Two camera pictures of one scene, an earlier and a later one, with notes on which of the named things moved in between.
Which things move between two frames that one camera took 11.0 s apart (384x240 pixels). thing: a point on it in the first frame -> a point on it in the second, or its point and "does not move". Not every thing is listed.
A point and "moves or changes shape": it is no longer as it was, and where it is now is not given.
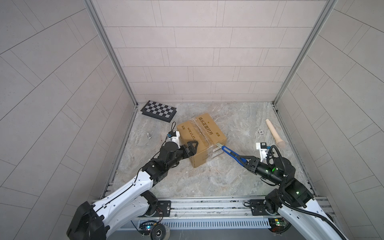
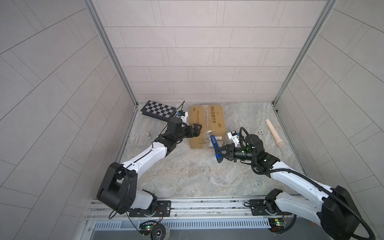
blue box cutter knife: (240, 160) moves or changes shape
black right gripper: (253, 164) -> (230, 152)
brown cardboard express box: (203, 130) moves or changes shape
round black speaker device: (160, 231) does not move
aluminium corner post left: (91, 9) does not move
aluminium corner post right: (323, 16) does not move
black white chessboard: (159, 111) does not move
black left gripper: (182, 150) -> (188, 128)
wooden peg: (279, 142) does not move
